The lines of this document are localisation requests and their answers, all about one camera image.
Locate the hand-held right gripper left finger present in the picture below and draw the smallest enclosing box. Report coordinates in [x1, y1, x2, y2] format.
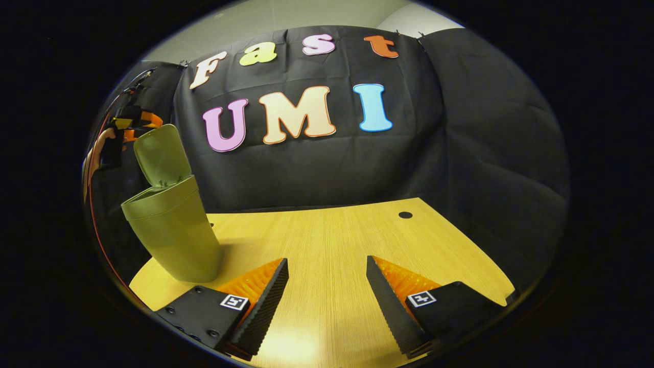
[155, 257, 290, 361]

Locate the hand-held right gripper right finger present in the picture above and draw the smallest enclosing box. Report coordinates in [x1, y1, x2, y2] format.
[366, 255, 520, 360]

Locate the green desktop garbage bin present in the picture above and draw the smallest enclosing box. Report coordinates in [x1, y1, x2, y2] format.
[121, 124, 223, 284]

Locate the wooden desktop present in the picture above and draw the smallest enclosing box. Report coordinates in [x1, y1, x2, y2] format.
[128, 198, 518, 368]

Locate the black backdrop cloth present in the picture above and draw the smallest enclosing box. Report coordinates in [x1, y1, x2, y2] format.
[87, 26, 571, 287]

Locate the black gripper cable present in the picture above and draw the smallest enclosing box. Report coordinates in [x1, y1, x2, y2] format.
[120, 68, 157, 96]

